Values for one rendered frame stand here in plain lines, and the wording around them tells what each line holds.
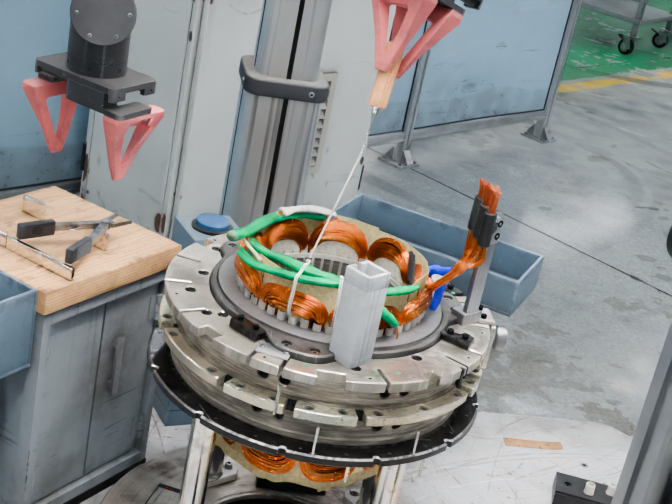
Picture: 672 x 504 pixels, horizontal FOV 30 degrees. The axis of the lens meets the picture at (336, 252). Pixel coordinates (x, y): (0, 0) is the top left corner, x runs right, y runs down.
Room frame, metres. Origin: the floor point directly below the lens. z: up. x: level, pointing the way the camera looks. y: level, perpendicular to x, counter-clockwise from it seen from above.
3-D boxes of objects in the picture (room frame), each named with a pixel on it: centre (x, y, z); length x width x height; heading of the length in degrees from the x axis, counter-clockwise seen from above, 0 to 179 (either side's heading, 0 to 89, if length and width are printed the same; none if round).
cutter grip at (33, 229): (1.14, 0.30, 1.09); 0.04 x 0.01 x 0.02; 136
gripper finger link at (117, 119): (1.14, 0.23, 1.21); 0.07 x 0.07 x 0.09; 62
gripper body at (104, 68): (1.15, 0.26, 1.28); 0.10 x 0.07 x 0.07; 62
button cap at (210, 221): (1.37, 0.15, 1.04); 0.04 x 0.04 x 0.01
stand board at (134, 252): (1.18, 0.29, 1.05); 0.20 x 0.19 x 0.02; 151
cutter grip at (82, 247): (1.11, 0.25, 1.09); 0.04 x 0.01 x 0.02; 166
